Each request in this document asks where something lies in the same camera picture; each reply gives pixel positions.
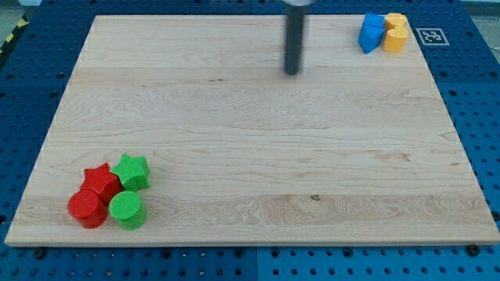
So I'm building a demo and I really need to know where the red cylinder block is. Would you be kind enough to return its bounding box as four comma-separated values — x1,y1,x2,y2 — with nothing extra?
67,190,108,229

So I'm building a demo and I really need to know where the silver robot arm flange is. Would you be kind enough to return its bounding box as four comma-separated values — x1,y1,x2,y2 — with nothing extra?
283,0,315,7

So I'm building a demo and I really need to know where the light wooden board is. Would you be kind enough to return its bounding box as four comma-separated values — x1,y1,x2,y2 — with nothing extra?
5,15,499,247

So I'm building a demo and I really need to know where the red star block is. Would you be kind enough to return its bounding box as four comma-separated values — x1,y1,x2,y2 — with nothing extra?
80,163,123,206

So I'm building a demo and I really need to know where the white fiducial marker tag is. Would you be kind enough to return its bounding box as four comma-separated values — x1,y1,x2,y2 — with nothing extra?
416,27,449,46

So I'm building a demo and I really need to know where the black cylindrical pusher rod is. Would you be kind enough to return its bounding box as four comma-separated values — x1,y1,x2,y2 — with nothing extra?
284,4,307,76

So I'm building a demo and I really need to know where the green star block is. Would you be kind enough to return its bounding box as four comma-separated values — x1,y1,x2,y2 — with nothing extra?
110,154,151,192

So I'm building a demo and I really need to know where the green cylinder block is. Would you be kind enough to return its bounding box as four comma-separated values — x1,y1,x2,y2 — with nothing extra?
109,191,148,231

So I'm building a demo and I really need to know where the blue triangle block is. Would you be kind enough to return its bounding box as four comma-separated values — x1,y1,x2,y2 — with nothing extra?
358,25,385,54

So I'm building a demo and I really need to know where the black and yellow striped tape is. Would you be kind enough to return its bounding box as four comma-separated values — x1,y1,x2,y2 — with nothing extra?
1,14,30,55

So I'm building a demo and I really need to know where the blue cube block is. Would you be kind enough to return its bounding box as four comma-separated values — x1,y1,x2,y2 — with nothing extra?
362,13,385,28

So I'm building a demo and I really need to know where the yellow heart block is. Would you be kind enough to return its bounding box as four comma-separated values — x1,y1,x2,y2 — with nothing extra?
381,26,409,53

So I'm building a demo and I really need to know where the yellow hexagon block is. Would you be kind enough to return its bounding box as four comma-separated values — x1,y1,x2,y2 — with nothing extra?
384,12,407,30

